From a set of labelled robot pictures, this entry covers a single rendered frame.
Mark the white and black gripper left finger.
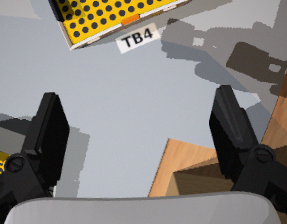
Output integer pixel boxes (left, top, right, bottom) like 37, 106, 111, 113
0, 92, 70, 222

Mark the grey bench mat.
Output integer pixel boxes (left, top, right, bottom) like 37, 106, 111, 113
0, 0, 287, 198

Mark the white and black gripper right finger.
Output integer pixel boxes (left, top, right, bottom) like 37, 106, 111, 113
209, 85, 287, 215

